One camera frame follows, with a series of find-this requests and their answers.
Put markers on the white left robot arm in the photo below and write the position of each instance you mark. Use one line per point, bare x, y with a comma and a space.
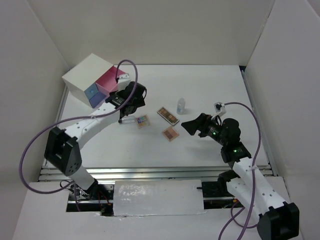
63, 147

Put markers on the purple drawer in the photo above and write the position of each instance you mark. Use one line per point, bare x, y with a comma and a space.
96, 99

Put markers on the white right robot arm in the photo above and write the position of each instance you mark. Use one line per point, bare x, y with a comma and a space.
275, 218

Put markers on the long brown eyeshadow palette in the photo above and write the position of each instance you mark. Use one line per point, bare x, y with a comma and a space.
167, 116

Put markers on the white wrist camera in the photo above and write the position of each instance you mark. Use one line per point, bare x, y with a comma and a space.
220, 110
123, 81

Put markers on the pink drawer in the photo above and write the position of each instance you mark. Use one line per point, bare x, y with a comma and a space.
107, 84

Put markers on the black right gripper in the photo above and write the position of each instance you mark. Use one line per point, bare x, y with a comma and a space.
192, 126

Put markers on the white taped cover panel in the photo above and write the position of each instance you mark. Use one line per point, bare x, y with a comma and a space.
158, 198

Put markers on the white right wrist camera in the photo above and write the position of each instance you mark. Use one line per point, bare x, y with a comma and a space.
220, 110

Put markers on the square pink eyeshadow palette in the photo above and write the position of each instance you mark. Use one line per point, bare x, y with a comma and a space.
170, 133

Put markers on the colourful eyeshadow palette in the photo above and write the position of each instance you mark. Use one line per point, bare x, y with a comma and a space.
142, 121

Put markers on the white drawer cabinet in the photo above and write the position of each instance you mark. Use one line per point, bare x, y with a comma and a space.
85, 73

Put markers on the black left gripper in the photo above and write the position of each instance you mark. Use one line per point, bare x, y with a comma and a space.
119, 93

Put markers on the clear glitter bottle black cap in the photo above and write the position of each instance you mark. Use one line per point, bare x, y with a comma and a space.
127, 120

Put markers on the clear plastic bottle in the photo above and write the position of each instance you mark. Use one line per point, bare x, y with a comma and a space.
180, 106

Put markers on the light blue drawer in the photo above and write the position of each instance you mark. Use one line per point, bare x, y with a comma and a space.
91, 91

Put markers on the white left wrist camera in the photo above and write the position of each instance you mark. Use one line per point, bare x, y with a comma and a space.
123, 81

